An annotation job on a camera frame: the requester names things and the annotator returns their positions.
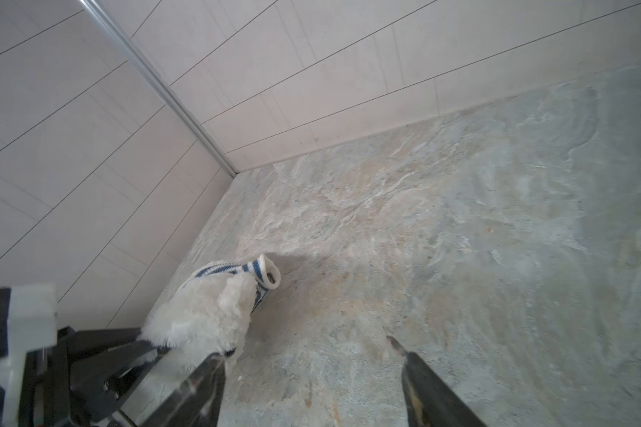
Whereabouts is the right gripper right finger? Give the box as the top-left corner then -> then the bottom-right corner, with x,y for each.
386,336 -> 485,427

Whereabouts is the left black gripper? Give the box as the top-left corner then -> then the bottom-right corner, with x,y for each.
0,313 -> 164,426

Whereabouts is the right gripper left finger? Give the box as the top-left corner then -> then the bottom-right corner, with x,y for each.
142,353 -> 227,427

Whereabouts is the white teddy bear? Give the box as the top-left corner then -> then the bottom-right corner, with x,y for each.
140,272 -> 257,371

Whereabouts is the blue white striped sweater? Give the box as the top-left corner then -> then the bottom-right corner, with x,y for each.
178,254 -> 281,311

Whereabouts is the left corner aluminium profile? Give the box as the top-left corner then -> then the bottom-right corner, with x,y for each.
80,0 -> 238,178

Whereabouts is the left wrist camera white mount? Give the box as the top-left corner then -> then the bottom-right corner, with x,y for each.
0,283 -> 57,426

